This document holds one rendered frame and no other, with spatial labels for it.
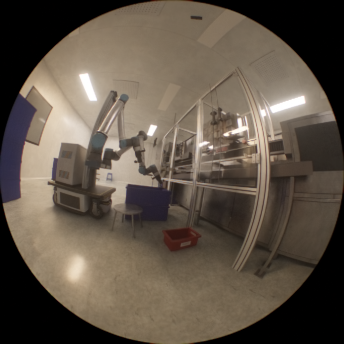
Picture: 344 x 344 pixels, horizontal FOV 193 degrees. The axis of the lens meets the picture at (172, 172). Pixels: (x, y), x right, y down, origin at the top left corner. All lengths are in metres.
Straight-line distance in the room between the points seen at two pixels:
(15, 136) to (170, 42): 2.56
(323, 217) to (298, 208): 0.26
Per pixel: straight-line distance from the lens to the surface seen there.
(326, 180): 0.98
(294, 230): 0.98
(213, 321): 0.65
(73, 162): 1.41
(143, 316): 0.61
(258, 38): 2.34
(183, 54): 2.24
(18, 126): 1.92
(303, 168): 0.72
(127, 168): 6.29
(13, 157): 1.92
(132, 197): 1.30
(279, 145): 0.94
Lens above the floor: 0.60
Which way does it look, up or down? 4 degrees up
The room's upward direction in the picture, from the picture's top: 7 degrees clockwise
